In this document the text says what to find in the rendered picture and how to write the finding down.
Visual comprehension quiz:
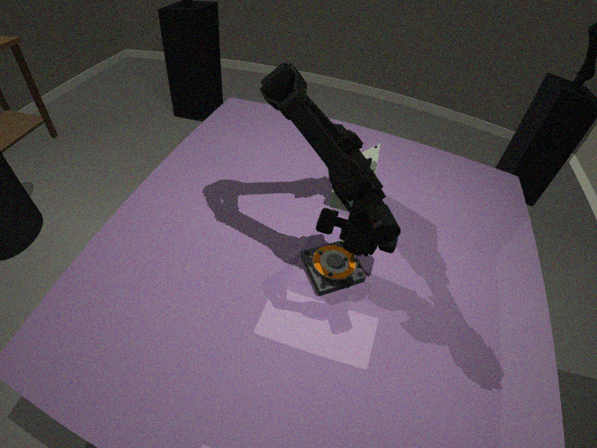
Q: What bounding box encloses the orange and brown round plate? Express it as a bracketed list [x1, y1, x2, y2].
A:
[313, 245, 356, 281]

